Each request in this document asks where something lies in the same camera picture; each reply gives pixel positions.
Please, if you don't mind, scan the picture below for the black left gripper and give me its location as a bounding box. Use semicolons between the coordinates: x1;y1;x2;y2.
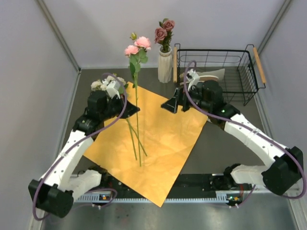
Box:
100;93;140;121

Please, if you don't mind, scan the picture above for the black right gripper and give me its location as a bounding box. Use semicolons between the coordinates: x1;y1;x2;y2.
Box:
161;84;212;115

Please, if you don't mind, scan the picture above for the white rose stem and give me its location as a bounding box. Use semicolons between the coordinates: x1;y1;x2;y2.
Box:
106;74;148;160
91;80;137;160

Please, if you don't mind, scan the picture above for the orange wrapping paper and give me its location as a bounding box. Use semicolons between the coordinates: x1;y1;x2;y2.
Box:
84;86;207;207

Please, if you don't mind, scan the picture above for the pink rose stem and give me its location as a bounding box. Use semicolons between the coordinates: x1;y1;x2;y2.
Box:
124;32;151;166

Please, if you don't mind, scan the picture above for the dusty mauve rose stem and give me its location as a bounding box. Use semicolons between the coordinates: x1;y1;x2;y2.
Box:
154;18;175;53

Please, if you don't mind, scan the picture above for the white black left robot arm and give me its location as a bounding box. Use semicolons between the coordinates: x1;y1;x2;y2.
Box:
28;91;140;220

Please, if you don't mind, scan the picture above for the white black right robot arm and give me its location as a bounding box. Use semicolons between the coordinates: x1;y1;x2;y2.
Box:
161;80;307;199

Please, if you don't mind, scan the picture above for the white ribbed ceramic vase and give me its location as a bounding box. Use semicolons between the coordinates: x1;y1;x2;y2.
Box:
158;47;173;83

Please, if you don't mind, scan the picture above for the beige round plate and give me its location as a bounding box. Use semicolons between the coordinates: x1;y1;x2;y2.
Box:
186;75;220;83

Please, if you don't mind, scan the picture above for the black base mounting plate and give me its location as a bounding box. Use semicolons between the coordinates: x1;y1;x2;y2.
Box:
98;174;252;197

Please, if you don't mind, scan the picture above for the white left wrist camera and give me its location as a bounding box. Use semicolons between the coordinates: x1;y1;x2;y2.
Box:
100;80;120;99

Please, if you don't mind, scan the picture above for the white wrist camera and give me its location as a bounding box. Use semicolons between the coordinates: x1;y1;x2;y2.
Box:
184;69;200;91
100;80;120;99

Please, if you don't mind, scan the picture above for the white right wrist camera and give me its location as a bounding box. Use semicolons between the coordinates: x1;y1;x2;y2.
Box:
184;69;200;91

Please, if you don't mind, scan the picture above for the black wire dish basket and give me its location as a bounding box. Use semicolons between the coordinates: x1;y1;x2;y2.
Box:
174;43;266;106

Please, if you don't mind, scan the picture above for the grey slotted cable duct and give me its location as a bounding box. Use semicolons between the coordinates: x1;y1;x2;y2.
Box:
75;192;234;204

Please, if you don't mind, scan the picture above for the aluminium frame rail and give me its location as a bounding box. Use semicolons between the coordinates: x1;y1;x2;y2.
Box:
255;174;299;196

